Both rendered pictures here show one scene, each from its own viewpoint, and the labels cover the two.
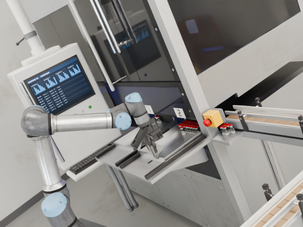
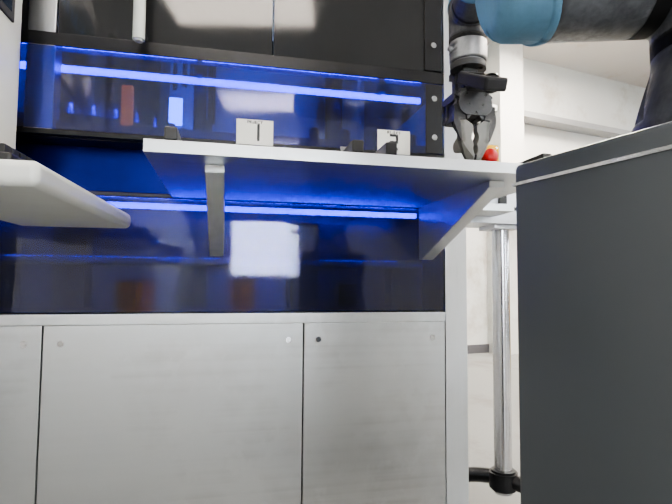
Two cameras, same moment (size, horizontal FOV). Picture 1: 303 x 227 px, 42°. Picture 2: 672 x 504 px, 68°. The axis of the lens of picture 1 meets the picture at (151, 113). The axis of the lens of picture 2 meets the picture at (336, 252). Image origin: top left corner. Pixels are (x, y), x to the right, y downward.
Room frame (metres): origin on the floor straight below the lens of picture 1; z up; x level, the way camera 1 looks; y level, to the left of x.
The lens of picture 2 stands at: (1.90, 1.06, 0.67)
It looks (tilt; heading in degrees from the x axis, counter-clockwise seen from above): 3 degrees up; 283
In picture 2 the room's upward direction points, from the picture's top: straight up
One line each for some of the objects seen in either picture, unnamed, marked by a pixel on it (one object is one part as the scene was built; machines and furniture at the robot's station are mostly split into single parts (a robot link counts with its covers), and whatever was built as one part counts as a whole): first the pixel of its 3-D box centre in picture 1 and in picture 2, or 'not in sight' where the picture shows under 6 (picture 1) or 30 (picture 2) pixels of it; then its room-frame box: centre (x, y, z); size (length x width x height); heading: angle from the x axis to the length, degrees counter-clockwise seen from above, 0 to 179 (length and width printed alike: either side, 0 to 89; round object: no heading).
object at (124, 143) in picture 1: (145, 133); not in sight; (2.30, 0.09, 0.90); 0.34 x 0.26 x 0.04; 116
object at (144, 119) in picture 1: (141, 118); (466, 54); (1.87, 0.05, 1.13); 0.08 x 0.08 x 0.05
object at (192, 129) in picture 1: (189, 129); not in sight; (2.05, -0.16, 0.91); 0.18 x 0.02 x 0.05; 26
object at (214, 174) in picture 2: not in sight; (215, 218); (2.34, 0.19, 0.80); 0.34 x 0.03 x 0.13; 116
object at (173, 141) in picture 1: (175, 140); not in sight; (2.00, -0.06, 0.90); 0.34 x 0.26 x 0.04; 116
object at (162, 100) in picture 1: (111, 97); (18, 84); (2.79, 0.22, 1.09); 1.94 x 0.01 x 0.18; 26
